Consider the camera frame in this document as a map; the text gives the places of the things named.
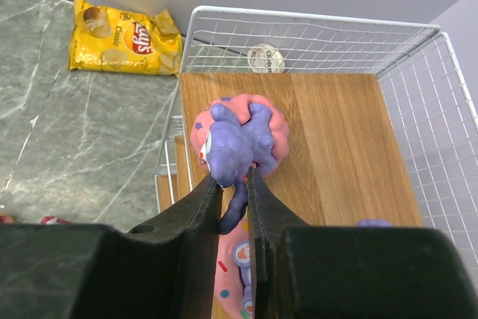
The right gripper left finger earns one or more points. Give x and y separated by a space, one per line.
162 268

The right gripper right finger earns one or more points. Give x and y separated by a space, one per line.
304 271

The purple bunny with cupcake toy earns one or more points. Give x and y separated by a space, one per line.
380 223

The Chobani yogurt cup behind shelf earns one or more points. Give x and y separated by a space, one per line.
265 58

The pink bear strawberry donut toy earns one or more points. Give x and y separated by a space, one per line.
7 219

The yellow Lays chips bag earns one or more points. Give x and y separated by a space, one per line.
113 40

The white wire wooden shelf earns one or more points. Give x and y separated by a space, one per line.
381 122

